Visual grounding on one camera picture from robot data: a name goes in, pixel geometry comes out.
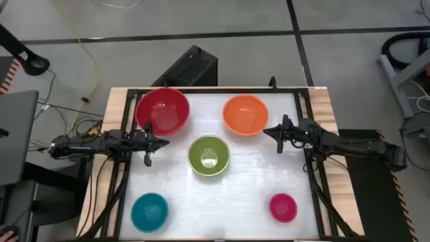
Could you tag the person's hand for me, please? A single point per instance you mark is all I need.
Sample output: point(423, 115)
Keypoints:
point(8, 238)

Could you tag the small pink bowl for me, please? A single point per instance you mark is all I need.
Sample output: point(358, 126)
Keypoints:
point(283, 207)

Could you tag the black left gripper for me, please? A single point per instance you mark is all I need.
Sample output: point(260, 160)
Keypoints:
point(141, 139)

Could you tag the black computer tower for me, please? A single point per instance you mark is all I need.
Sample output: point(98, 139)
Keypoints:
point(188, 69)

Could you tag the orange bowl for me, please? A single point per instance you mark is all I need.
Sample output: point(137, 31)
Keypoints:
point(245, 115)

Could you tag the grey laptop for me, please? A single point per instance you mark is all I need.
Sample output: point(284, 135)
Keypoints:
point(16, 138)

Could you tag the black clamp on frame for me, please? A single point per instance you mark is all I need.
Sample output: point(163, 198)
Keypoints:
point(272, 83)

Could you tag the large red bowl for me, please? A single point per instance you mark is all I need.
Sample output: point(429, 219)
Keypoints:
point(163, 111)

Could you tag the black floor mat striped edge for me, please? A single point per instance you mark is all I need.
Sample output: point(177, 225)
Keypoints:
point(373, 201)

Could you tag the black computer mouse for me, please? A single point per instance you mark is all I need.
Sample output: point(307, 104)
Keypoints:
point(8, 229)

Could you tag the teal bowl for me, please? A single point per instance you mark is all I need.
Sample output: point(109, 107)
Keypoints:
point(149, 212)

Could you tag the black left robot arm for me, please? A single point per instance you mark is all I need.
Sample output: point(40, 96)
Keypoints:
point(84, 144)

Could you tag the grey metal frame leg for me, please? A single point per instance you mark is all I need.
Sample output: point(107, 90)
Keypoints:
point(399, 84)

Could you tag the black stand with round base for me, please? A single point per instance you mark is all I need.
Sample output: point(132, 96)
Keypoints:
point(32, 62)

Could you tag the green bowl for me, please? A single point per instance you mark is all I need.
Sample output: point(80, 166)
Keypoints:
point(208, 155)

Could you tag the black metal table frame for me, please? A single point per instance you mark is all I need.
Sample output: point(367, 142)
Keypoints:
point(314, 188)

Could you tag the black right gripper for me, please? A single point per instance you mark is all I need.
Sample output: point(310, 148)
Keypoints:
point(290, 133)

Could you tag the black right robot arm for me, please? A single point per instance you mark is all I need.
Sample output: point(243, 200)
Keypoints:
point(352, 144)

